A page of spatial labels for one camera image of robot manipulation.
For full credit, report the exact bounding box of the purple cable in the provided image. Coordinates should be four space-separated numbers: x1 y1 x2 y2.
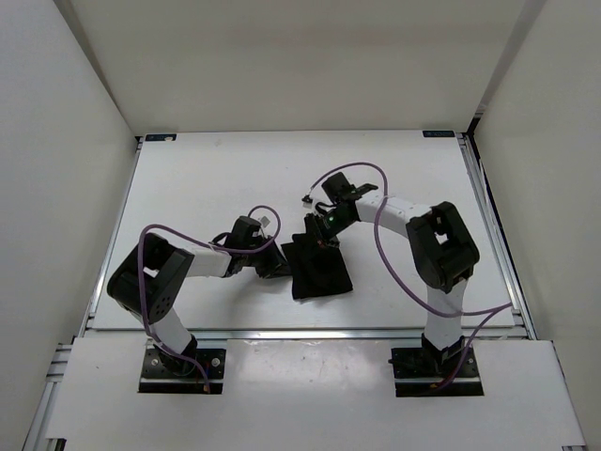
309 162 516 389
139 204 282 394

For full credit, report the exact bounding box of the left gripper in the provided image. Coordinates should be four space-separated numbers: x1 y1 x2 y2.
242 235 295 278

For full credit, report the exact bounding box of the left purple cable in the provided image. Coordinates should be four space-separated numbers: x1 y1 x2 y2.
139 204 282 394

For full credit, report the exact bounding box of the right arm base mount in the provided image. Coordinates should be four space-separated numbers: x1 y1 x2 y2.
389 348 485 397

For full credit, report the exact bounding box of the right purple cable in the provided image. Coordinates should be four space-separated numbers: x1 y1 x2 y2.
309 162 516 389

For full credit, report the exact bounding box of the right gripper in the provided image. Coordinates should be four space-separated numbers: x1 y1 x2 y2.
301 209 356 265

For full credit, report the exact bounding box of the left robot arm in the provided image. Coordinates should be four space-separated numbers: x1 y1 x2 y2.
107 216 291 376

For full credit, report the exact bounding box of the blue corner label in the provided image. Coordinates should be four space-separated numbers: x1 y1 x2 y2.
145 133 177 142
423 130 455 138

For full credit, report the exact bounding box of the black skirt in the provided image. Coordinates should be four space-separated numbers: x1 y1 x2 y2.
282 233 353 301

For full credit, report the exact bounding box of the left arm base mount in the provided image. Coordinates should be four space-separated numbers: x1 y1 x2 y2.
138 345 226 395

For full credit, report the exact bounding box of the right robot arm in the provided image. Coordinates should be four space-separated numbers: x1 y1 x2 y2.
305 171 480 376

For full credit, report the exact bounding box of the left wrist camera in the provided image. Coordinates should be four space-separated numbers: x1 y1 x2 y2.
257 216 271 230

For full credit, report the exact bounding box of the aluminium front rail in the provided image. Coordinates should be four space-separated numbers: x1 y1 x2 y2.
84 327 428 343

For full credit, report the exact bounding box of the right blue corner label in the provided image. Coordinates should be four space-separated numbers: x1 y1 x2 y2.
423 130 455 138

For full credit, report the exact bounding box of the left blue corner label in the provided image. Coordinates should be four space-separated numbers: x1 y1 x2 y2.
145 133 177 142

